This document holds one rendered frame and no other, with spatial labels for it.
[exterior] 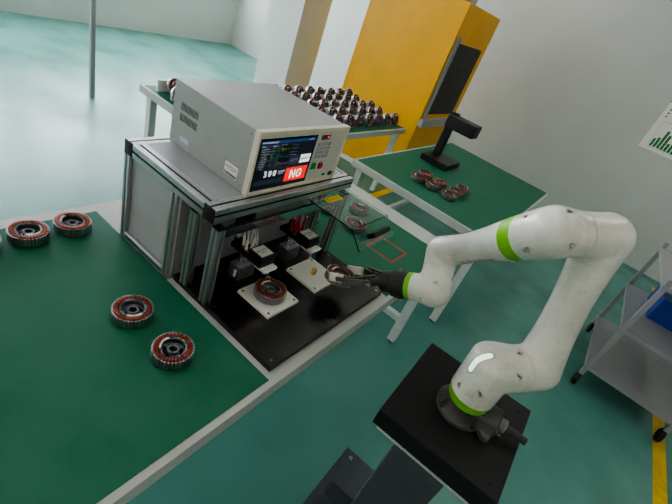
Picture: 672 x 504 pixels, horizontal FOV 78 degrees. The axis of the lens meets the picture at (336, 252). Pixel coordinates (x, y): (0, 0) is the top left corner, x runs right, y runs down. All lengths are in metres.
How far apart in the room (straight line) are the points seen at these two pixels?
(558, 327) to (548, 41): 5.42
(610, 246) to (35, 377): 1.36
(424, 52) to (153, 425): 4.36
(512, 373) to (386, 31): 4.36
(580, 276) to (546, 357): 0.24
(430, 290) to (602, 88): 5.18
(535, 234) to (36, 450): 1.15
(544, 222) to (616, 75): 5.30
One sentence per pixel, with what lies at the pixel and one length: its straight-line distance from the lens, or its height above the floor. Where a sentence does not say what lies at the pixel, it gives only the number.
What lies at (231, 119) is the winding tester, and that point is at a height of 1.30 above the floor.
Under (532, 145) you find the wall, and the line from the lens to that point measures 6.36.
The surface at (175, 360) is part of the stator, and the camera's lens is 1.19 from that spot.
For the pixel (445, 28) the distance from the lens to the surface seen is 4.80.
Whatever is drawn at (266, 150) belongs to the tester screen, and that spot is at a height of 1.26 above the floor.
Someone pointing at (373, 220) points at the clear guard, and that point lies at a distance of 1.50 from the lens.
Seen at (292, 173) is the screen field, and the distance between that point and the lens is 1.37.
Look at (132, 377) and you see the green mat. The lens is 1.21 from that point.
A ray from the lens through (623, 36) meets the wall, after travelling 6.29.
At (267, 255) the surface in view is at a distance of 1.38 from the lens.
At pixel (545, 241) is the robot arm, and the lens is 1.01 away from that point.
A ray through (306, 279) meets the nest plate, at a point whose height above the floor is 0.78.
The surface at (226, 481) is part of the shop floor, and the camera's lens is 1.92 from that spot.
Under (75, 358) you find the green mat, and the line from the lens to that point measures 1.25.
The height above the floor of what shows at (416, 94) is 1.01.
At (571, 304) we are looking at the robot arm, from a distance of 1.19.
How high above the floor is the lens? 1.71
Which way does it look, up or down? 32 degrees down
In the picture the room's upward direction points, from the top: 22 degrees clockwise
